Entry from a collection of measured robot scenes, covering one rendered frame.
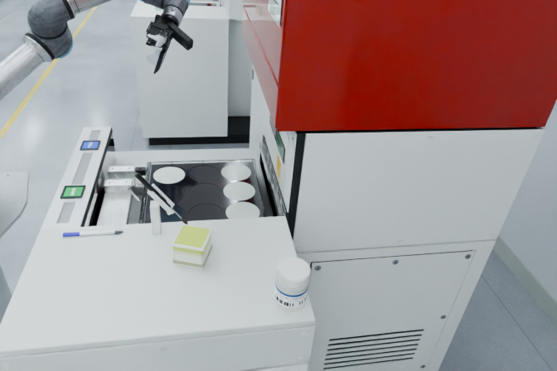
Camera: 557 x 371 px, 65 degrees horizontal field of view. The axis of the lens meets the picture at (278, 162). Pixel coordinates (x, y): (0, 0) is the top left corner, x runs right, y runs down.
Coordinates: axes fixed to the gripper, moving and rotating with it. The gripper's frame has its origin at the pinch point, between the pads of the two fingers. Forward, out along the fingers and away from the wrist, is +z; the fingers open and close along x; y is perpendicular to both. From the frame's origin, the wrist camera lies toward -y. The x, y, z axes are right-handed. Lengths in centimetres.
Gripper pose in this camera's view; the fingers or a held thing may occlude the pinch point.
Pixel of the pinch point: (157, 61)
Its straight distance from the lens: 165.5
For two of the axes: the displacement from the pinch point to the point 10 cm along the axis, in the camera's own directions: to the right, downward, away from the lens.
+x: 2.8, -4.4, -8.5
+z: -2.0, 8.4, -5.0
